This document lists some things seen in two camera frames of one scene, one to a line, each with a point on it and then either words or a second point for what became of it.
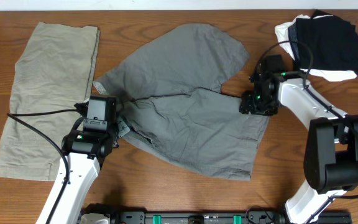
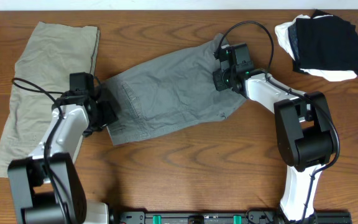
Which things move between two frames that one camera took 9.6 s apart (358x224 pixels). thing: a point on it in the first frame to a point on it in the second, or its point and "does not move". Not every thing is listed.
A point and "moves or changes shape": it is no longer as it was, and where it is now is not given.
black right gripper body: x=258 y=104 to x=222 y=80
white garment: x=332 y=76 does not move
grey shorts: x=168 y=87 moves or changes shape
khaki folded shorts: x=54 y=71 does not move
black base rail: x=216 y=217 does not move
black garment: x=334 y=42 does not move
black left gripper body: x=122 y=127 to x=106 y=114
